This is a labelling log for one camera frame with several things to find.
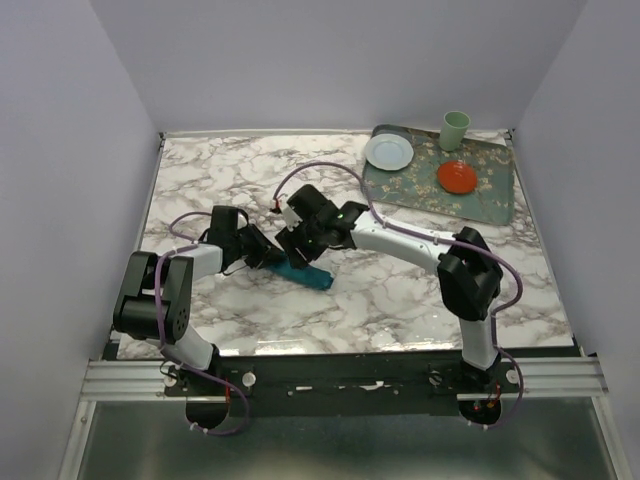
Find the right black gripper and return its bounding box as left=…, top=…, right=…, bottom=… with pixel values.
left=275, top=217, right=328, bottom=271

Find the red small bowl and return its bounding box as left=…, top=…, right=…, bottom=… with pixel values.
left=437, top=161, right=477, bottom=195

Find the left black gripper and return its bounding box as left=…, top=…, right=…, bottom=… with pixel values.
left=230, top=223, right=284, bottom=269

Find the light blue small plate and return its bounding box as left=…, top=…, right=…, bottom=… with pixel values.
left=364, top=134, right=414, bottom=171

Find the aluminium frame rail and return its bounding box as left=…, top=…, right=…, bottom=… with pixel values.
left=80, top=360, right=165, bottom=402

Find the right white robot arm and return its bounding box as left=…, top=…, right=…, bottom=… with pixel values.
left=275, top=185, right=503, bottom=392

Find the light green cup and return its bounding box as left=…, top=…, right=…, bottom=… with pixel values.
left=439, top=111, right=471, bottom=151

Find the floral green serving tray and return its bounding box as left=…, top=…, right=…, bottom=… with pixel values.
left=358, top=123, right=515, bottom=226

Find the teal cloth napkin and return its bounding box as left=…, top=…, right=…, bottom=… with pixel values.
left=267, top=259, right=334, bottom=291

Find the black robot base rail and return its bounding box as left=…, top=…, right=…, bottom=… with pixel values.
left=165, top=350, right=519, bottom=422

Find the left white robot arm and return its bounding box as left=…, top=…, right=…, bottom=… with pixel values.
left=112, top=206, right=285, bottom=395

